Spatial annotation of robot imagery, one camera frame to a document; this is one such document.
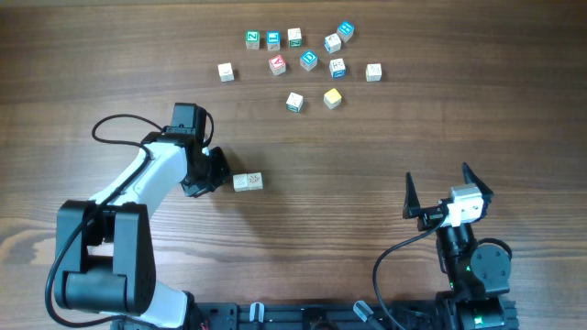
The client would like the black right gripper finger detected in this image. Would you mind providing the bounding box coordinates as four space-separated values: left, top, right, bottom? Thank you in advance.
462 162 494 202
403 172 422 219

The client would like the wooden block letter M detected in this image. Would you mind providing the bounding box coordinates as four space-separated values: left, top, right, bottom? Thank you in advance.
233 173 249 192

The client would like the wooden block green V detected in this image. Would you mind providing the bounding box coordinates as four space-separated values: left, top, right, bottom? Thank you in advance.
247 172 263 191

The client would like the wooden block yellow top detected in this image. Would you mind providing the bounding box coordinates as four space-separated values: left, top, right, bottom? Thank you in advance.
323 88 342 109

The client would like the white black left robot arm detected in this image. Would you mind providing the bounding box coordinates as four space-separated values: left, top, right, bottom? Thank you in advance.
45 103 230 329

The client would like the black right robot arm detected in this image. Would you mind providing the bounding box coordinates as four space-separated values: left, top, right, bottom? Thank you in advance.
403 163 519 330

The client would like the wooden block red side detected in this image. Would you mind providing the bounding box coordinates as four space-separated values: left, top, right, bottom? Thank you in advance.
217 62 235 83

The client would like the wooden block green Z side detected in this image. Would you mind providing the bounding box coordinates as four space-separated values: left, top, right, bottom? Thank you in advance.
286 93 304 113

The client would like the wooden block red top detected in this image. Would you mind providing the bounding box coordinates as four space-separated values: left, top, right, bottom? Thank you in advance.
268 55 286 75

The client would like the wooden block green top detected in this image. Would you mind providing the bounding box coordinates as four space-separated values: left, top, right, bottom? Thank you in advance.
245 30 260 50

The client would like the wooden block letter L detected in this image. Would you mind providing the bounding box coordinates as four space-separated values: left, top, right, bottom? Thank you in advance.
365 63 382 82

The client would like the wooden block blue D top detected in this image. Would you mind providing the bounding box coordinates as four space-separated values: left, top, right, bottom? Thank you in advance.
300 49 318 72

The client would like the wooden block green Z front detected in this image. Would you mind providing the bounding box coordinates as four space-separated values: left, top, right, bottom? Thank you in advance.
287 27 303 48

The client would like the wooden block blue X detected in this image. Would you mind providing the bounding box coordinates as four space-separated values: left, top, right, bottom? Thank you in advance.
329 58 347 79

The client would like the wooden block number 2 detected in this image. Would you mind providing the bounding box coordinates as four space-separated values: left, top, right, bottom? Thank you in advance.
324 33 342 54

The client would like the wooden block blue far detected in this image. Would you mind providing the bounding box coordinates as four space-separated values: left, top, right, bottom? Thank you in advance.
337 21 355 42

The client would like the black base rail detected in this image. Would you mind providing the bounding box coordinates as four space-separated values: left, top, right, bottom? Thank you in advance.
109 300 522 330

